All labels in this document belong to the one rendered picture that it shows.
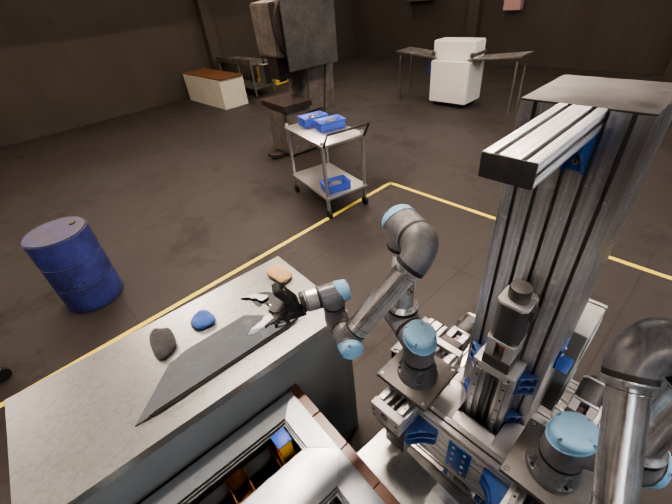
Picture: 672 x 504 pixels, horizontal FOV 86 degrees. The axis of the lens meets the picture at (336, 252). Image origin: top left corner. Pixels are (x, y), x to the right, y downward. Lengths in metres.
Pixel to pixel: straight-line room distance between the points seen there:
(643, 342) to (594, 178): 0.34
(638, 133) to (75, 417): 1.89
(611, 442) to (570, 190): 0.53
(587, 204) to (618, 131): 0.16
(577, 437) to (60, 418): 1.72
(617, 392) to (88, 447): 1.57
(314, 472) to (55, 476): 0.86
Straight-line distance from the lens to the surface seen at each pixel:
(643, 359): 0.93
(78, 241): 3.78
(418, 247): 1.05
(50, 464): 1.71
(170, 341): 1.78
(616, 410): 0.96
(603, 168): 0.95
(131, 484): 1.66
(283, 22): 5.63
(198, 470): 1.67
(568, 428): 1.24
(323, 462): 1.55
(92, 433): 1.69
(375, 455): 1.73
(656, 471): 1.28
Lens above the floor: 2.27
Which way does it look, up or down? 37 degrees down
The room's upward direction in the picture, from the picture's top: 6 degrees counter-clockwise
